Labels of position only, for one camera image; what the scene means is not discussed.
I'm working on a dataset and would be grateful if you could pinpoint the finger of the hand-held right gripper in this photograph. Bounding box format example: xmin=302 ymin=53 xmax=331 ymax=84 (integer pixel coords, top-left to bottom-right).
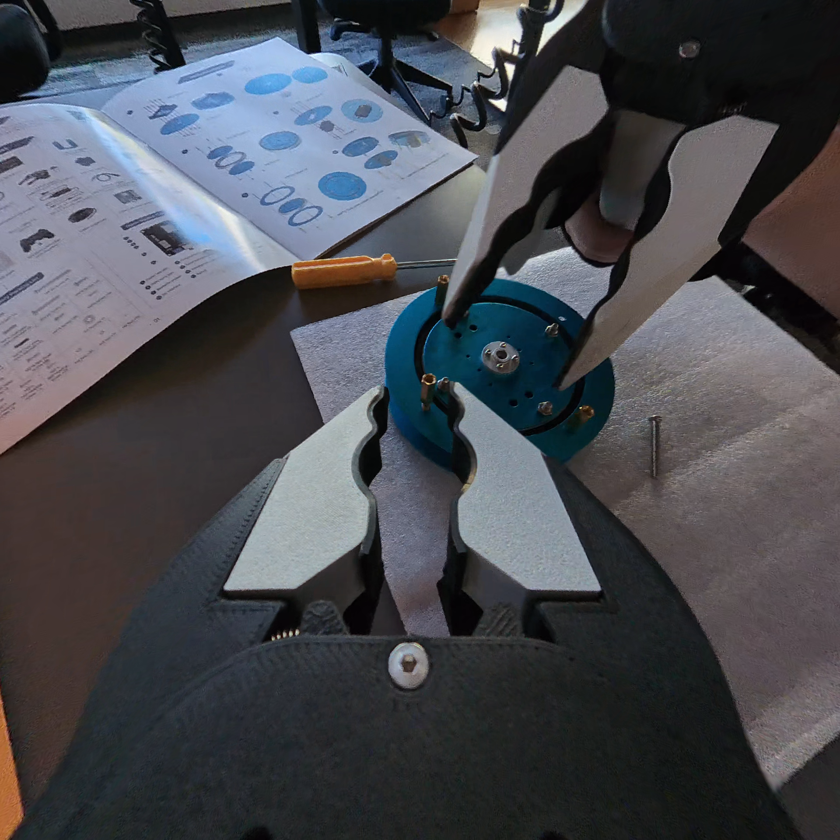
xmin=440 ymin=66 xmax=611 ymax=329
xmin=558 ymin=112 xmax=782 ymax=391

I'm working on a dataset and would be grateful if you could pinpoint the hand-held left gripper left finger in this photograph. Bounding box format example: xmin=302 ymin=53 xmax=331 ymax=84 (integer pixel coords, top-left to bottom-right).
xmin=224 ymin=385 xmax=389 ymax=611

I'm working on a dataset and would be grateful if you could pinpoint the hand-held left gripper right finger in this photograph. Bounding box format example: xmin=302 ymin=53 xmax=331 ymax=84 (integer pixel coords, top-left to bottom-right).
xmin=434 ymin=381 xmax=602 ymax=611

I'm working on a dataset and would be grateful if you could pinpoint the blue round metal base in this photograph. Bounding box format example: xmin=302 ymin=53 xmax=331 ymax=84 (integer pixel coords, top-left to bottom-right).
xmin=385 ymin=276 xmax=615 ymax=471

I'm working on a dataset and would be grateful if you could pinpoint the blue disc with bearing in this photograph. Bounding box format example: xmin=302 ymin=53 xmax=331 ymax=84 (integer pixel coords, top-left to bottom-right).
xmin=423 ymin=296 xmax=585 ymax=427

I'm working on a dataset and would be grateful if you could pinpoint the orange cardboard box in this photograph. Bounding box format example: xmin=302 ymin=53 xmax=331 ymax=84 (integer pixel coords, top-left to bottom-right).
xmin=0 ymin=696 xmax=25 ymax=840

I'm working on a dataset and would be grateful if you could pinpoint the person's right forearm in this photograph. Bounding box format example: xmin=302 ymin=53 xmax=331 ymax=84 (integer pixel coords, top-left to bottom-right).
xmin=742 ymin=132 xmax=840 ymax=322

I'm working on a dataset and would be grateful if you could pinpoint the dark grey desk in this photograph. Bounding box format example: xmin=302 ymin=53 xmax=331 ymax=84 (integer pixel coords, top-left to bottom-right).
xmin=0 ymin=79 xmax=840 ymax=840

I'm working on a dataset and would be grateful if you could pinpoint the black office chair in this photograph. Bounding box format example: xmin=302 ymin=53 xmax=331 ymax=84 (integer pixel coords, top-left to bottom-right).
xmin=322 ymin=0 xmax=460 ymax=126
xmin=0 ymin=0 xmax=53 ymax=99

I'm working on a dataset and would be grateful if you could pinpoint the white foam sheet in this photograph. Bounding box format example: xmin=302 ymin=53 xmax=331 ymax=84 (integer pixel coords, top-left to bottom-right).
xmin=292 ymin=247 xmax=840 ymax=788

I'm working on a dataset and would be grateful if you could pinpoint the printed instruction booklet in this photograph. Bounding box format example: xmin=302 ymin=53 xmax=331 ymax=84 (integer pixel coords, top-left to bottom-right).
xmin=0 ymin=37 xmax=477 ymax=454

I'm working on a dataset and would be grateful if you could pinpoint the black coiled cable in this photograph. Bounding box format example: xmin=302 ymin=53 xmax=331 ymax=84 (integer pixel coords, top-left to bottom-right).
xmin=132 ymin=0 xmax=185 ymax=69
xmin=453 ymin=0 xmax=565 ymax=139

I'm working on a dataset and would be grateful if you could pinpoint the orange handled screwdriver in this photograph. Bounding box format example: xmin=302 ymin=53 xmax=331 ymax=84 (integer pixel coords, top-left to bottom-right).
xmin=292 ymin=254 xmax=454 ymax=290

